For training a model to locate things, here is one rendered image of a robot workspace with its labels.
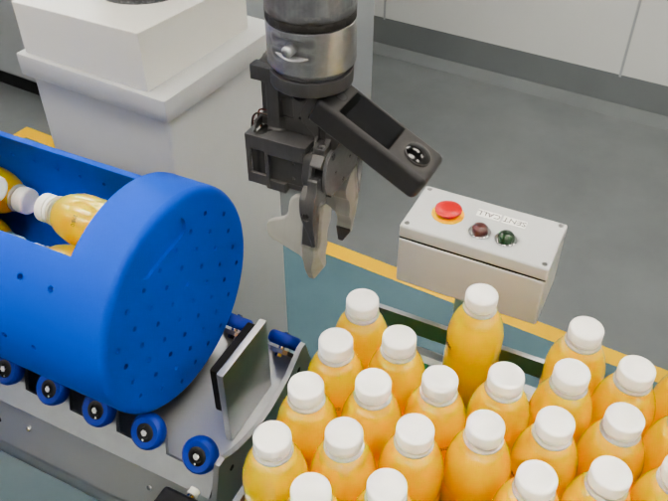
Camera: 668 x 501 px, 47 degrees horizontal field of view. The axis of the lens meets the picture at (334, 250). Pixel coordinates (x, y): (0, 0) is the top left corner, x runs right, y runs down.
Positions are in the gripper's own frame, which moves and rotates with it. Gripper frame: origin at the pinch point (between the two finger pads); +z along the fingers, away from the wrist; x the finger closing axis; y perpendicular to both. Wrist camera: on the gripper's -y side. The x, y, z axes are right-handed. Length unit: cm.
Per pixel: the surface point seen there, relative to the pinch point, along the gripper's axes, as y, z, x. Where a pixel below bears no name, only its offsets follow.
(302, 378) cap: 0.5, 13.2, 6.4
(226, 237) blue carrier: 19.0, 11.2, -7.9
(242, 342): 11.5, 17.8, 1.5
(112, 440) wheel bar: 24.4, 30.6, 13.4
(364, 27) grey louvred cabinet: 83, 73, -195
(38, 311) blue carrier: 27.7, 7.7, 14.8
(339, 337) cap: -0.4, 13.2, -0.5
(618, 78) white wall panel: -5, 110, -271
